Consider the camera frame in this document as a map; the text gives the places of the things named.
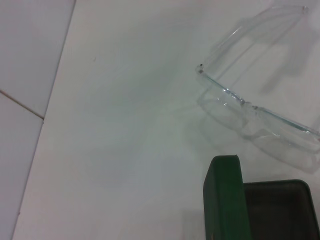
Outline green glasses case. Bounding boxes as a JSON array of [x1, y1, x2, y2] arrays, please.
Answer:
[[202, 154, 320, 240]]

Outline clear transparent glasses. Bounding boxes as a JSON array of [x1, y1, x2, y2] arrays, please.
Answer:
[[194, 5, 320, 175]]

